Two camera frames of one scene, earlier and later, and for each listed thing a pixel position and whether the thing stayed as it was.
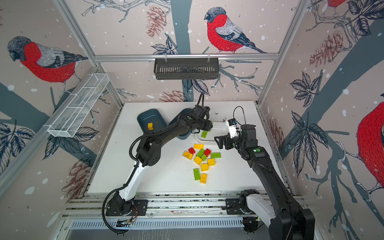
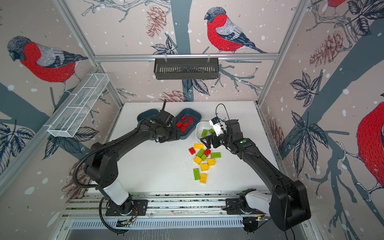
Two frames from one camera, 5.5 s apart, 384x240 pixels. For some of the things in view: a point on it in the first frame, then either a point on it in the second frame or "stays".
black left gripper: (208, 127) to (175, 135)
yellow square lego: (198, 160) stays
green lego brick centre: (200, 153) stays
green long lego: (204, 134) stays
